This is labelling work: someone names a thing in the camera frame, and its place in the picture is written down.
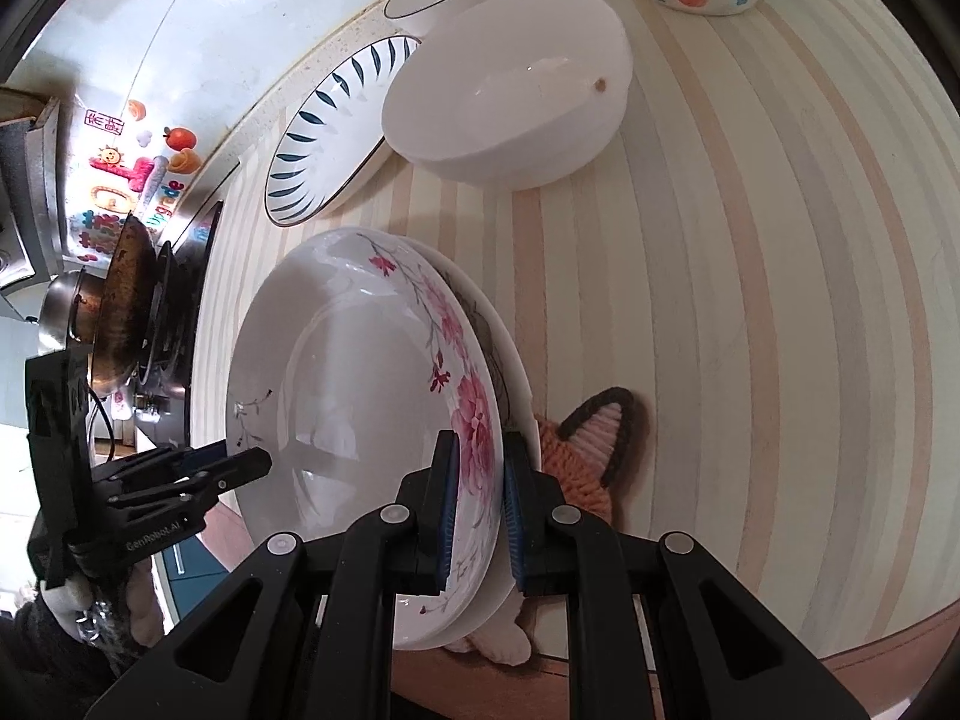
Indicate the cat-shaped knitted mat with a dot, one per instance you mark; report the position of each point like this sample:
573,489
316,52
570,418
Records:
577,465

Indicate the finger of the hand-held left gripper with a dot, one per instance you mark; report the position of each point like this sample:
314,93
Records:
202,454
240,465

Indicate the colourful wall stickers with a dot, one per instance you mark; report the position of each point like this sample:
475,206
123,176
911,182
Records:
112,165

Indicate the steel steamer pot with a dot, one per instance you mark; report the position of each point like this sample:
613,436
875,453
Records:
67,307

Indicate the black range hood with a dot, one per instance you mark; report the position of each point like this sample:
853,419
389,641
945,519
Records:
30,187

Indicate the person's left hand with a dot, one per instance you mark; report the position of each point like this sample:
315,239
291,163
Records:
142,607

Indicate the white plate grey print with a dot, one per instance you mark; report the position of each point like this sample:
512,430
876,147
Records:
511,390

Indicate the white plate blue leaf pattern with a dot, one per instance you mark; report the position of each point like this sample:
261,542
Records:
330,142

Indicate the person's left forearm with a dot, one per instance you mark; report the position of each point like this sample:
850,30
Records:
45,660

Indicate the blue kitchen cabinet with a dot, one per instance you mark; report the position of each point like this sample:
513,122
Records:
191,570

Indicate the large plain white bowl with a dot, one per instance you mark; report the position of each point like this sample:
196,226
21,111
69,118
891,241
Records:
510,90

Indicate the black gas stove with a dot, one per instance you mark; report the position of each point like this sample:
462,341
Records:
171,315

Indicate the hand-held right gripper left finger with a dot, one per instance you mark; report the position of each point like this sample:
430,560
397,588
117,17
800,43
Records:
446,517

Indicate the black wok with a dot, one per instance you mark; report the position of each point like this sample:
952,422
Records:
124,300

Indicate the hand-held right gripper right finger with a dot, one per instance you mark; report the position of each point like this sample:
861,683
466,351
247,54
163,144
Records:
514,525

